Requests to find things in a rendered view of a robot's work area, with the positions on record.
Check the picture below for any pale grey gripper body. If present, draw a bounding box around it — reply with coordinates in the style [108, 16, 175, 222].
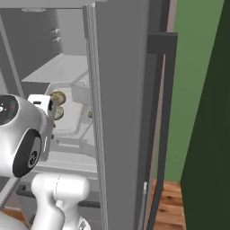
[40, 99, 58, 163]

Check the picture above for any grey fridge shelf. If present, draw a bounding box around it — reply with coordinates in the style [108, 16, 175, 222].
[21, 53, 90, 91]

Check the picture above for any grey fridge door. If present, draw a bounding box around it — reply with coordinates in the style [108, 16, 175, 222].
[82, 0, 155, 230]

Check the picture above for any grey fridge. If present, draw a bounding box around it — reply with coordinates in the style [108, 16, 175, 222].
[0, 0, 102, 230]

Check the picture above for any dark green cabinet panel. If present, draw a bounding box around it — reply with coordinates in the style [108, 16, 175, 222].
[180, 0, 230, 230]

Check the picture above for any dark grey fridge door handle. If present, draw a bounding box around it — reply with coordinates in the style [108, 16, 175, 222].
[146, 31, 179, 230]

